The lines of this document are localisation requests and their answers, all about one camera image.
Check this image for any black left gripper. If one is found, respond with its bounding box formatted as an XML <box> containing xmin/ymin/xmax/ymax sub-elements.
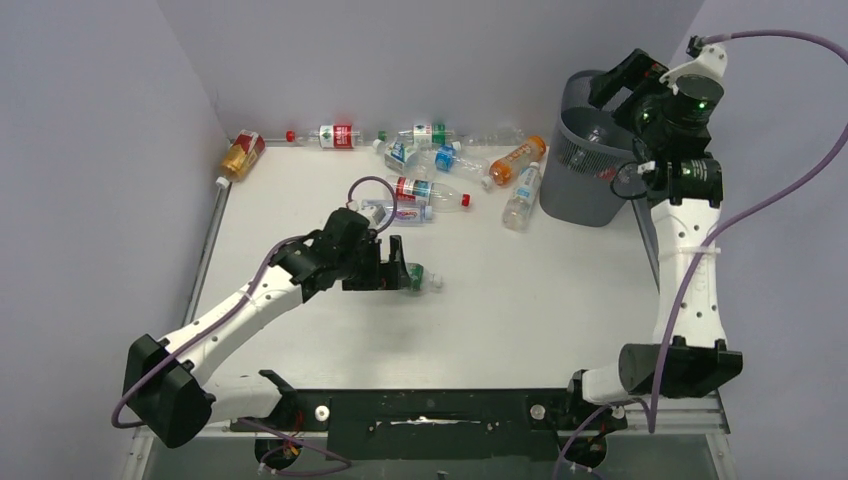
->
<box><xmin>336</xmin><ymin>235</ymin><xmax>410</xmax><ymax>291</ymax></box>

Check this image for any green tea label bottle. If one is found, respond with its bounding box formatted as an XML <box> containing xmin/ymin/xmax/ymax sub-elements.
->
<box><xmin>406</xmin><ymin>262</ymin><xmax>444</xmax><ymax>294</ymax></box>

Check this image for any clear Ganten water bottle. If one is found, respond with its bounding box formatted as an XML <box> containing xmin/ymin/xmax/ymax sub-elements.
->
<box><xmin>362</xmin><ymin>200</ymin><xmax>434</xmax><ymax>227</ymax></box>

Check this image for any white blue label tea bottle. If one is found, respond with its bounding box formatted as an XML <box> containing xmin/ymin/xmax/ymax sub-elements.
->
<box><xmin>502</xmin><ymin>162</ymin><xmax>542</xmax><ymax>231</ymax></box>

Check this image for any red label Nongfu water bottle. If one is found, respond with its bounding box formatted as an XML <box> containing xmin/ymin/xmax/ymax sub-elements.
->
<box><xmin>567</xmin><ymin>153</ymin><xmax>624</xmax><ymax>182</ymax></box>

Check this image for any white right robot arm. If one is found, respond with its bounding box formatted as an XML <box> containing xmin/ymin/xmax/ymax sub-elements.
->
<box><xmin>562</xmin><ymin>43</ymin><xmax>743</xmax><ymax>427</ymax></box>

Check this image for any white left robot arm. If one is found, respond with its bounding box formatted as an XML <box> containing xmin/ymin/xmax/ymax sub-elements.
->
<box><xmin>112</xmin><ymin>207</ymin><xmax>411</xmax><ymax>448</ymax></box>

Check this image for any grey mesh waste bin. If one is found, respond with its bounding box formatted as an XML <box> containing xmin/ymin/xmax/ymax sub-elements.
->
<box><xmin>539</xmin><ymin>70</ymin><xmax>643</xmax><ymax>227</ymax></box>

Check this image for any red label bottle blue picture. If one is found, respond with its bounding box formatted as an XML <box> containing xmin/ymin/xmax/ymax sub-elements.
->
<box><xmin>385</xmin><ymin>175</ymin><xmax>471</xmax><ymax>213</ymax></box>

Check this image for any crushed bottle white blue label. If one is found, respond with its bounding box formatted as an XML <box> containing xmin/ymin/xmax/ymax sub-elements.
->
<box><xmin>372</xmin><ymin>139</ymin><xmax>435</xmax><ymax>181</ymax></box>

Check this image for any clear bottle blue label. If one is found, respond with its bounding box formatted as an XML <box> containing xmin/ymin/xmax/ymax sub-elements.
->
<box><xmin>434</xmin><ymin>142</ymin><xmax>494</xmax><ymax>191</ymax></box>

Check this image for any orange juice bottle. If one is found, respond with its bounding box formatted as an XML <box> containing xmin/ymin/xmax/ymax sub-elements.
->
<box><xmin>489</xmin><ymin>136</ymin><xmax>547</xmax><ymax>186</ymax></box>

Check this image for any crushed clear bottle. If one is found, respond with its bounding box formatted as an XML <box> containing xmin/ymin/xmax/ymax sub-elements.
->
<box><xmin>459</xmin><ymin>127</ymin><xmax>526</xmax><ymax>147</ymax></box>

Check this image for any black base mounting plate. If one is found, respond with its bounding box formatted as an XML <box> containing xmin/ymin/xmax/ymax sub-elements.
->
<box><xmin>259</xmin><ymin>381</ymin><xmax>628</xmax><ymax>466</ymax></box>

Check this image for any amber tea bottle red label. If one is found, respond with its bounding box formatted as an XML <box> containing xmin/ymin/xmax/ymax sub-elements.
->
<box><xmin>215</xmin><ymin>130</ymin><xmax>266</xmax><ymax>189</ymax></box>

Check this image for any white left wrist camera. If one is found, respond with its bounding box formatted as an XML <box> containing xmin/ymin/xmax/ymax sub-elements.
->
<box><xmin>359</xmin><ymin>205</ymin><xmax>387</xmax><ymax>229</ymax></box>

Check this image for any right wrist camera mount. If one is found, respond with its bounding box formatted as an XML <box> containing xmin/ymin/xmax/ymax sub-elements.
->
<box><xmin>659</xmin><ymin>36</ymin><xmax>728</xmax><ymax>87</ymax></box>

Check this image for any green cap bottle at wall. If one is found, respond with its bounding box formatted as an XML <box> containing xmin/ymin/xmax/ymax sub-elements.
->
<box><xmin>377</xmin><ymin>123</ymin><xmax>460</xmax><ymax>145</ymax></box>

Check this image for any red cap bottle at wall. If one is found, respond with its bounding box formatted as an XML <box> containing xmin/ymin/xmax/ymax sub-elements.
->
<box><xmin>284</xmin><ymin>123</ymin><xmax>365</xmax><ymax>150</ymax></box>

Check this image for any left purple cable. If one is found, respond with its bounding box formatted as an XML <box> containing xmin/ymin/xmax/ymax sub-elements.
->
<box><xmin>110</xmin><ymin>175</ymin><xmax>399</xmax><ymax>430</ymax></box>

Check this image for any aluminium frame rail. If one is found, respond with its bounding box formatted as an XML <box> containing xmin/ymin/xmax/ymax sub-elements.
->
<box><xmin>622</xmin><ymin>388</ymin><xmax>730</xmax><ymax>436</ymax></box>

